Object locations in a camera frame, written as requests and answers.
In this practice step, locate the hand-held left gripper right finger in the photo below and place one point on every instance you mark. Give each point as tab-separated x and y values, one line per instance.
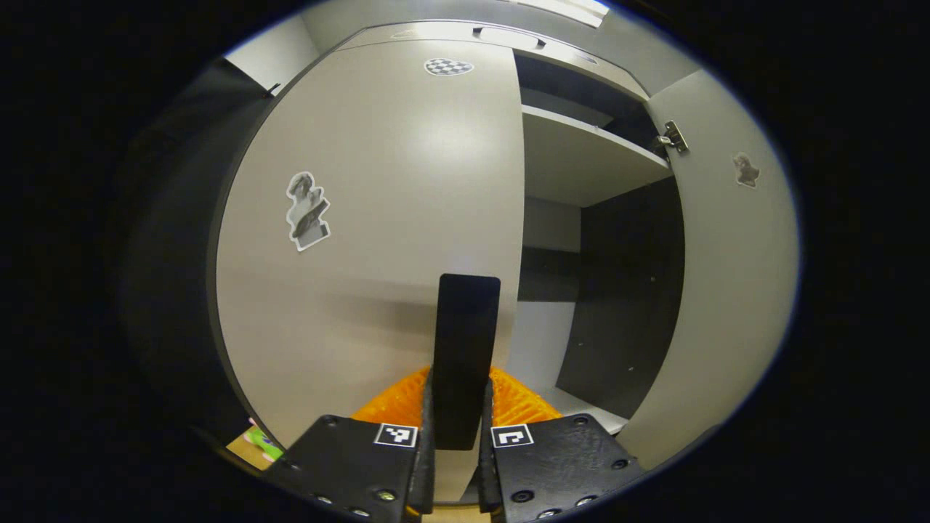
559	465

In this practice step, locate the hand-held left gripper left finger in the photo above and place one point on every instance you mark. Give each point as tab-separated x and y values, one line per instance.
349	465

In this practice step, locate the beige cabinet drawer front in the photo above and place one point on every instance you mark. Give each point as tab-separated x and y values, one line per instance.
436	33

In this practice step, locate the green pink small object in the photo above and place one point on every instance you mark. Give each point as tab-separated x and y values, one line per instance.
261	443

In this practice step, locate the grey cabinet shelf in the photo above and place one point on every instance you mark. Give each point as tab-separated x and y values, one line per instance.
574	160

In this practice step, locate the metal door hinge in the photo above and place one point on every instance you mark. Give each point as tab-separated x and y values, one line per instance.
674	136

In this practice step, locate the beige shoe cabinet door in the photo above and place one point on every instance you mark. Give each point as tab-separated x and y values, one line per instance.
378	218
726	290

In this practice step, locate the grey double-door shoe cabinet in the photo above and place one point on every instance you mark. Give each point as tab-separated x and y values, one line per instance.
625	290

